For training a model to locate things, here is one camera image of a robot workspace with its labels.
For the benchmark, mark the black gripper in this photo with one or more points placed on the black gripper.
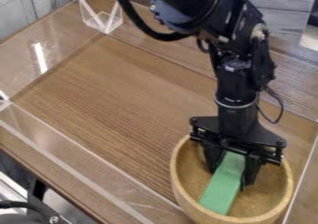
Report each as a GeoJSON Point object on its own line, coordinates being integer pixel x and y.
{"type": "Point", "coordinates": [260, 145]}

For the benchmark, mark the green rectangular block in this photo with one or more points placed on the green rectangular block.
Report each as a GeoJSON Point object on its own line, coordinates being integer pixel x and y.
{"type": "Point", "coordinates": [222, 188]}

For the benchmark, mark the brown wooden bowl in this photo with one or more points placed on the brown wooden bowl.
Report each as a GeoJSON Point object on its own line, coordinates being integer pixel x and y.
{"type": "Point", "coordinates": [260, 204]}

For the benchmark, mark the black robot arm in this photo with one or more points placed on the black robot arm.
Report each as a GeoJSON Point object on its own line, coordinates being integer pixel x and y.
{"type": "Point", "coordinates": [233, 35]}

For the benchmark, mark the black metal table leg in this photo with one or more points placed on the black metal table leg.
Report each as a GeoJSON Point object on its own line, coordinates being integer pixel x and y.
{"type": "Point", "coordinates": [35, 199]}

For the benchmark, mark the clear acrylic front wall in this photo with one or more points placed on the clear acrylic front wall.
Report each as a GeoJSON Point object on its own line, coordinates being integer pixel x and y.
{"type": "Point", "coordinates": [101, 189]}

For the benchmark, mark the clear acrylic corner bracket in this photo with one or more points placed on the clear acrylic corner bracket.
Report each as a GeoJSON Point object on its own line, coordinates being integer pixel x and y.
{"type": "Point", "coordinates": [102, 21]}

